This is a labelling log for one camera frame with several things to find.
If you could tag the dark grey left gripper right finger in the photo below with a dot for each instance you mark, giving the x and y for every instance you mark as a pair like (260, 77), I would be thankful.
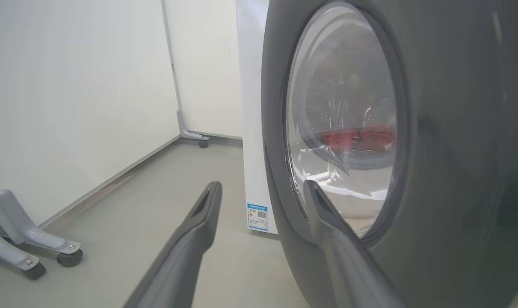
(348, 261)

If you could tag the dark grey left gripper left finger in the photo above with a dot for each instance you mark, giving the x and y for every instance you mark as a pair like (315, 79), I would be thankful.
(186, 252)

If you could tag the plain red garment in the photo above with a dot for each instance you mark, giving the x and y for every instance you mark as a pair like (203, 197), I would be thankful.
(376, 134)

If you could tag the dark grey glass washer door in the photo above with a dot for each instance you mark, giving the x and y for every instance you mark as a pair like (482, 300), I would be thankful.
(455, 171)

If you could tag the blue energy label sticker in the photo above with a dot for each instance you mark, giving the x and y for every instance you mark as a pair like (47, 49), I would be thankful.
(257, 217)

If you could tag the grey partition foot with caster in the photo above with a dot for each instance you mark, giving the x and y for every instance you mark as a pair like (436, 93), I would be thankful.
(6, 252)
(32, 235)
(186, 128)

